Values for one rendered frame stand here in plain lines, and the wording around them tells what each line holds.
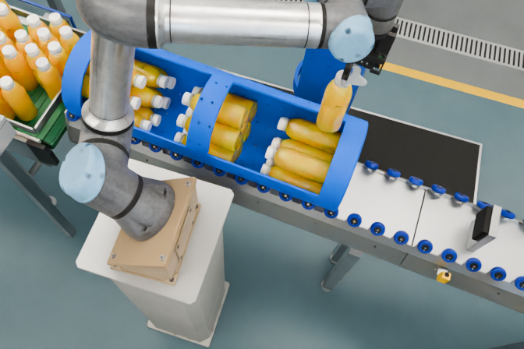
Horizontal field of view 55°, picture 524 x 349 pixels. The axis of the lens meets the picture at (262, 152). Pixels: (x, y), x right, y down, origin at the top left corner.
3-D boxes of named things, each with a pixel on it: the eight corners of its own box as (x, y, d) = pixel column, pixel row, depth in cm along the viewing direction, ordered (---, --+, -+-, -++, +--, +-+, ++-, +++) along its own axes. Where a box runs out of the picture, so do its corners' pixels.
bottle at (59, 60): (76, 89, 176) (61, 58, 161) (57, 86, 177) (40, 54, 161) (83, 74, 180) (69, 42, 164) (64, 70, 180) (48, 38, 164)
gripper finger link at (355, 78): (359, 100, 118) (370, 74, 111) (335, 93, 119) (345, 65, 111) (362, 92, 120) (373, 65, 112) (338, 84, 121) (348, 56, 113)
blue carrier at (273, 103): (329, 224, 155) (348, 192, 129) (77, 129, 164) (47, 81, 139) (355, 148, 166) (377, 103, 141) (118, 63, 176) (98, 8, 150)
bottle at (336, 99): (315, 112, 138) (328, 68, 123) (339, 114, 138) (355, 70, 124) (316, 132, 134) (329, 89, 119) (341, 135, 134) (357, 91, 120)
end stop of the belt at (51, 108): (38, 133, 162) (35, 128, 160) (36, 132, 162) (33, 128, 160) (100, 44, 180) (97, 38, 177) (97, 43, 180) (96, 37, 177)
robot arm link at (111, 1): (56, 2, 71) (387, 18, 77) (70, -37, 78) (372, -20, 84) (71, 66, 80) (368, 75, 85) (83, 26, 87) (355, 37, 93)
